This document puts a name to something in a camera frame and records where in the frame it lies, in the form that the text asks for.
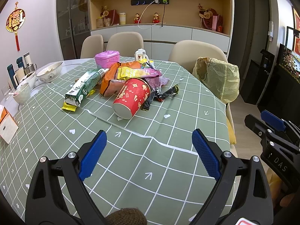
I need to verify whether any yellow snack wrapper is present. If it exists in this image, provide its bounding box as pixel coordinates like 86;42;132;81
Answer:
116;67;162;80

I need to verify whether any beige far chair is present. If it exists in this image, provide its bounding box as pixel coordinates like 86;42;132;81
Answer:
80;34;104;59

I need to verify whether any red paper cup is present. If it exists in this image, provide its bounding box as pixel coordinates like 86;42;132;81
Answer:
112;78;151;119

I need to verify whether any white bowl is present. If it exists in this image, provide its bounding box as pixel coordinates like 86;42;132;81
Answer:
37;61;63;83

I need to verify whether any wooden shelf cabinet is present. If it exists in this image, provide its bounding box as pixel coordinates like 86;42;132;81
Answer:
89;0;234;59

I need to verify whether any orange snack bag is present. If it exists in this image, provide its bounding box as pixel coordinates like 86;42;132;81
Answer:
100;61;141;97

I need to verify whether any chinese knot wall ornament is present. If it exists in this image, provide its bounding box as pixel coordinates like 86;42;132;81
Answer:
6;2;26;51

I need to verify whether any beige middle chair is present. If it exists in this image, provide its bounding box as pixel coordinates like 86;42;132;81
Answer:
106;31;144;57

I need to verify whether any white yellow toy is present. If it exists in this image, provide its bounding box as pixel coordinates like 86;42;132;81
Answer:
134;48;149;63

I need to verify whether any green white milk carton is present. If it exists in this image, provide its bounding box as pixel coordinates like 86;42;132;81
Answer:
64;68;109;107

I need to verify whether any orange white box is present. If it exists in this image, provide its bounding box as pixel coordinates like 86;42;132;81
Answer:
0;105;18;144

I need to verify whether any purple snack bag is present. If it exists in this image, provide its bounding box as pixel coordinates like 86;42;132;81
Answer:
145;69;169;90

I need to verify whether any green checked tablecloth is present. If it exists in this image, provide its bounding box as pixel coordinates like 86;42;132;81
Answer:
1;59;229;224

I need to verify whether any pink toy box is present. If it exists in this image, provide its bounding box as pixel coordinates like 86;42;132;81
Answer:
94;50;120;69

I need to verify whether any beige chair near bin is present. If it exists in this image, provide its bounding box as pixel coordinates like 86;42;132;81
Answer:
168;40;228;73

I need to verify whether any black snack wrapper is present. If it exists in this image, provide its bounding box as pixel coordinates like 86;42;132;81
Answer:
141;84;179;111

